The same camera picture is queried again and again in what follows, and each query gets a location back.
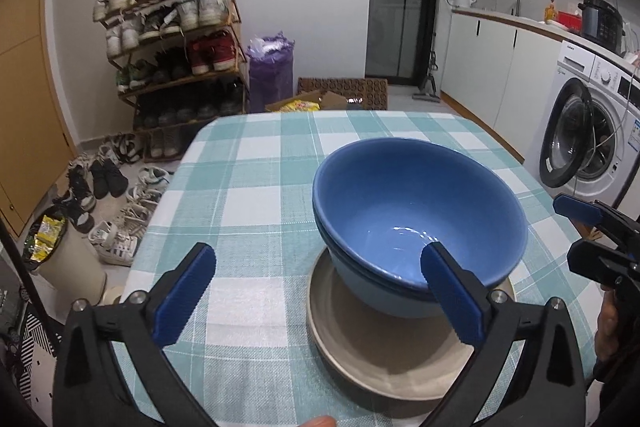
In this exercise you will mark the scattered shoes pile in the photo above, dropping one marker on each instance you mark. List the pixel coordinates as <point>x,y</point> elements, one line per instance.
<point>105,177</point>

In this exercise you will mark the purple plastic bag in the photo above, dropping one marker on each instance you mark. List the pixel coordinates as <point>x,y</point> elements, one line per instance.
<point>270,77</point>

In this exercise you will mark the teal checked tablecloth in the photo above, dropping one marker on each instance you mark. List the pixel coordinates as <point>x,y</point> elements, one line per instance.
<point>250,207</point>

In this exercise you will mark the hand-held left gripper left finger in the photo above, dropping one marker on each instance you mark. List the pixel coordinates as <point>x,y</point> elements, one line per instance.
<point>185,294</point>

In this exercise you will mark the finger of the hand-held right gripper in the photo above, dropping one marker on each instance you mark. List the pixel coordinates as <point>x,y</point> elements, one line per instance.
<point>575,207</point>
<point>590,257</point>

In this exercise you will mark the red box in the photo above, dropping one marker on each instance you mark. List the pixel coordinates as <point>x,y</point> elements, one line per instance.
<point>570,21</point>

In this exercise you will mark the person's left hand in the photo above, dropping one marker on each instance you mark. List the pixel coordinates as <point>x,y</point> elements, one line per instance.
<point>315,422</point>

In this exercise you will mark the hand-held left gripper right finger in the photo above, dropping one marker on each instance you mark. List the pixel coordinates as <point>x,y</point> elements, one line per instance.
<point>452,302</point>

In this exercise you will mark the wooden shoe rack with shoes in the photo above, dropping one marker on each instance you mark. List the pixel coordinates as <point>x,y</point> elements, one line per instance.
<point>205,52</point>

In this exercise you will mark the white washing machine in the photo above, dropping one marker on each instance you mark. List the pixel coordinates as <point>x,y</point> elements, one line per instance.
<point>575,142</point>

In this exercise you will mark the brown cardboard box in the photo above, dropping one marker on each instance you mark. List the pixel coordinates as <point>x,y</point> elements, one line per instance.
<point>330,99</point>

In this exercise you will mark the cream plate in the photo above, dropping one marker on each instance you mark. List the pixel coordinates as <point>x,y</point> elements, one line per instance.
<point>380,404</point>
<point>375,347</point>

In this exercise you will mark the brown patterned door mat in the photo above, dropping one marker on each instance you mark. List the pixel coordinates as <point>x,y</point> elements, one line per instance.
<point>360,89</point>

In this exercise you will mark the grey floor mop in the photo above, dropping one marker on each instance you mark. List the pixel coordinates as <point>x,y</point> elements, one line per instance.
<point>427,89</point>

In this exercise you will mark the black pressure cooker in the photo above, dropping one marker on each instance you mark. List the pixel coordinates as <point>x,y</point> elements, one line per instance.
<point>600,22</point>

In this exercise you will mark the yellow wrappers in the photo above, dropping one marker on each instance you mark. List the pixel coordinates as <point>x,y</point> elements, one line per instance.
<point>47,237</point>

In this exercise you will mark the chrome faucet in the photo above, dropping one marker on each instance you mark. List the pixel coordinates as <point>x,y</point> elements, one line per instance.
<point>516,2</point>

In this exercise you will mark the black white striped rug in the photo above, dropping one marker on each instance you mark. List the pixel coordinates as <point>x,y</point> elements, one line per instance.
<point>35,347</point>

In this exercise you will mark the yellow bottle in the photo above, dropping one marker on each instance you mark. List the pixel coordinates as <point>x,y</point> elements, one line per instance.
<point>550,12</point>

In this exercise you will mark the blue bowl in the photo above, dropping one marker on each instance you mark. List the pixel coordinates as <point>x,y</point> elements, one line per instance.
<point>325,234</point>
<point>380,297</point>
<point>400,197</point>

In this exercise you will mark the yellow snack packet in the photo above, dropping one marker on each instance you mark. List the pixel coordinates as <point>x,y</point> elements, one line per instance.
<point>300,106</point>

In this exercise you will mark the beige trash bin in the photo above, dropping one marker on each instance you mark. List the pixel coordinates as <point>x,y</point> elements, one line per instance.
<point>70,267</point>

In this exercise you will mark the wooden door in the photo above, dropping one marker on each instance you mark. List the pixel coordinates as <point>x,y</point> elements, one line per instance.
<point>25,107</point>

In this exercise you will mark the white kitchen counter cabinet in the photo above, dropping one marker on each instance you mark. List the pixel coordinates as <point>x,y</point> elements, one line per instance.
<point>480,67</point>

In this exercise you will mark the person's right hand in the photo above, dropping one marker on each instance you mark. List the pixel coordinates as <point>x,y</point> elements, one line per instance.
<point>607,317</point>

